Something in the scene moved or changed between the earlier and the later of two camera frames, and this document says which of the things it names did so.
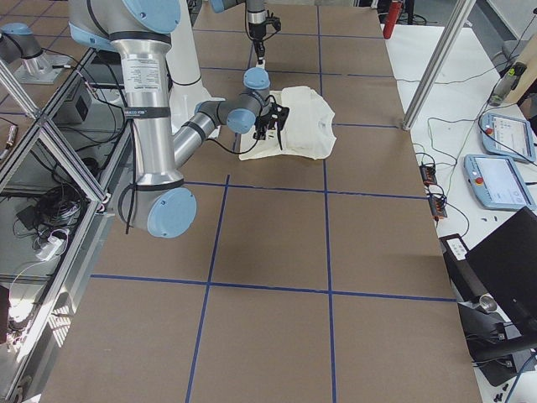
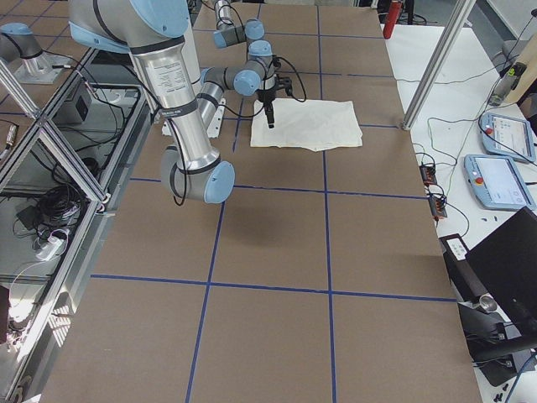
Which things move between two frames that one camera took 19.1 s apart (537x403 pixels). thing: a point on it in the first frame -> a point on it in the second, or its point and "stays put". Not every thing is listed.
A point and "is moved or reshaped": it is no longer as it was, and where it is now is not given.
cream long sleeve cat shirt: [308, 132] is moved or reshaped
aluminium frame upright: [436, 64] stays put
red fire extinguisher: [394, 12] stays put
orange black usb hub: [438, 203] stays put
